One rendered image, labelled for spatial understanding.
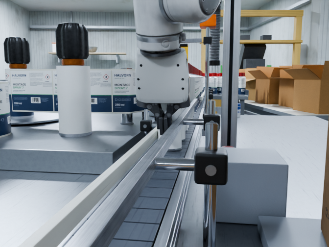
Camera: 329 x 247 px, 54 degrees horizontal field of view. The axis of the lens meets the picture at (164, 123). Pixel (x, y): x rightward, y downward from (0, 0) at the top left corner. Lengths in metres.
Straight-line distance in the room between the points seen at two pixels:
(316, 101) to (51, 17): 8.13
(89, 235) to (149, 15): 0.44
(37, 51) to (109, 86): 8.66
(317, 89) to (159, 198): 2.20
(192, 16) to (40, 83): 0.78
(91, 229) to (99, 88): 0.95
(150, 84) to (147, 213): 0.29
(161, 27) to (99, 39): 8.85
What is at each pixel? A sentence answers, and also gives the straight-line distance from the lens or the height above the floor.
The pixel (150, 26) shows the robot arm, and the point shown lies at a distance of 0.56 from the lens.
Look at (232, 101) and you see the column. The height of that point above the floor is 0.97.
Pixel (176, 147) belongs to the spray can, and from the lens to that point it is 0.69.
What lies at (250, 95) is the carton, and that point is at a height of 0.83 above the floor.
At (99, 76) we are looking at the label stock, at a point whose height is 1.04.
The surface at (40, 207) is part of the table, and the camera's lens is 0.57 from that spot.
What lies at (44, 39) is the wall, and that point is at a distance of 9.69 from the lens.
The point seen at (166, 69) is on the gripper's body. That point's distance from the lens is 0.59.
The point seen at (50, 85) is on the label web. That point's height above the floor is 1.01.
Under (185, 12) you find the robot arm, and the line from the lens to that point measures 0.50.
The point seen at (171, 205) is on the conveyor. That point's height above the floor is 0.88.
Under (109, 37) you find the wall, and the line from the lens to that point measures 9.37.
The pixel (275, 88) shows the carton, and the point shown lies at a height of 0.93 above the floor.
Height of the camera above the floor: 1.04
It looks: 8 degrees down
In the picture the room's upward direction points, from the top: straight up
